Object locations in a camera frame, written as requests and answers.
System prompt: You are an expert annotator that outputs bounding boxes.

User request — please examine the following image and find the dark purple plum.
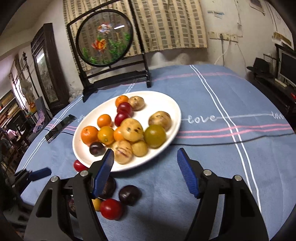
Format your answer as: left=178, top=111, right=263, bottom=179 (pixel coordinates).
left=89, top=142, right=105, bottom=157

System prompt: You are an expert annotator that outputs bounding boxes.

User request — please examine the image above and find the cracked beige fruit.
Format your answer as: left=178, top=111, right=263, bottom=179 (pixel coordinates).
left=111, top=140, right=133, bottom=165

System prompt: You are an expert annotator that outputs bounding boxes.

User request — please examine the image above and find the yellow-orange fruit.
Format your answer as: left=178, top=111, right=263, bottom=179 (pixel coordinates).
left=97, top=126, right=114, bottom=146

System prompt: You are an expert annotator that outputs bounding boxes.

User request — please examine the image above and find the large orange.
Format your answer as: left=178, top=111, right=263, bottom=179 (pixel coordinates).
left=80, top=126, right=98, bottom=146

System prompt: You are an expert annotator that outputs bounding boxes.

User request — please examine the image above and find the small yellow-green lime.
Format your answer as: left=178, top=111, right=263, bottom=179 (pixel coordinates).
left=132, top=140, right=148, bottom=157

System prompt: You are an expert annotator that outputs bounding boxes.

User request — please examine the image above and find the small yellow round fruit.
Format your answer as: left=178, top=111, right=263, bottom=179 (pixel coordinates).
left=92, top=198, right=102, bottom=212

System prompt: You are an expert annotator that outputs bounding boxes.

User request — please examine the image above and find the red cherry tomato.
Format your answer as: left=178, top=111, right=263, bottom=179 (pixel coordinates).
left=100, top=198, right=124, bottom=220

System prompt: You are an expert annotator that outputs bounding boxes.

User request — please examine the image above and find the small orange kumquat-like fruit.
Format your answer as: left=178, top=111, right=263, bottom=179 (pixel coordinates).
left=97, top=114, right=113, bottom=128

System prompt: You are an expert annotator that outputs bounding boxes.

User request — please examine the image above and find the dark purple mangosteen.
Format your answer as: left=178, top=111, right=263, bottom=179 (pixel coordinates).
left=67, top=195, right=77, bottom=218

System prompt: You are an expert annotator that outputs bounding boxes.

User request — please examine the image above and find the yellow-green citrus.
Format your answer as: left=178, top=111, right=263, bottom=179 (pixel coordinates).
left=144, top=125, right=167, bottom=149

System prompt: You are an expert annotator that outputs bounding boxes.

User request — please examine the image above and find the large red plum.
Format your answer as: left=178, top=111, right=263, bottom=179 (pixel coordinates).
left=117, top=102, right=133, bottom=116

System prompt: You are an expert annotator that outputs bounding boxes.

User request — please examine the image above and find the pale tan passion fruit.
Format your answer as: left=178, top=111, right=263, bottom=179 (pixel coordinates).
left=148, top=111, right=172, bottom=131

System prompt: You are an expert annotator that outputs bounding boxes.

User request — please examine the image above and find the small mandarin orange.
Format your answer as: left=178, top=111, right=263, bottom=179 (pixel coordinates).
left=115, top=95, right=129, bottom=107

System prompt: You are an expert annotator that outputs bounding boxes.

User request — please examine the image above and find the large tan passion fruit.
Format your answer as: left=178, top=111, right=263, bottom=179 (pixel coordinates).
left=128, top=96, right=145, bottom=111

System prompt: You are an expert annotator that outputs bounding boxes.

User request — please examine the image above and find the orange round citrus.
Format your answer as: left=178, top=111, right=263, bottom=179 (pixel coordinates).
left=113, top=126, right=125, bottom=141

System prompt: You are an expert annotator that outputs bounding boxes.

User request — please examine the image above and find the dark flat mangosteen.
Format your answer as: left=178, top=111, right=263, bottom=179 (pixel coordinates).
left=98, top=175, right=117, bottom=199

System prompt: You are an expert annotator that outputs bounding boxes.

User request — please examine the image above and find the small red tomato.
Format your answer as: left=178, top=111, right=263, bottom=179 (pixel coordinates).
left=73, top=160, right=88, bottom=172

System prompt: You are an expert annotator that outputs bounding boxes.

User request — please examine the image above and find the black smartphone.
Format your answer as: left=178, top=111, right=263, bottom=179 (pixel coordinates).
left=45, top=114, right=76, bottom=143

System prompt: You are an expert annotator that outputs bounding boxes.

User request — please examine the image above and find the white oval plate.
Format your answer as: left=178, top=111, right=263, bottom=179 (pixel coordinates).
left=72, top=91, right=181, bottom=172

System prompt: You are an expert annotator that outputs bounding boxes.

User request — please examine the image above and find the round goldfish screen stand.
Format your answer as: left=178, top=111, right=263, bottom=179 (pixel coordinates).
left=66, top=1, right=152, bottom=102

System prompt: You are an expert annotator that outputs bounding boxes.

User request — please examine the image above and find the dark framed painting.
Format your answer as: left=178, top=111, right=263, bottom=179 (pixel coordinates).
left=31, top=23, right=70, bottom=115

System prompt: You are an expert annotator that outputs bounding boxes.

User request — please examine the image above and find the computer monitor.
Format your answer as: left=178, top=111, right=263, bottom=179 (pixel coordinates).
left=276, top=45, right=295, bottom=88

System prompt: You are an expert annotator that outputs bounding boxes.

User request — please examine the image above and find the wall power strip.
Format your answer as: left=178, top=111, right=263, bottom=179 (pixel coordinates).
left=208, top=31, right=238, bottom=43

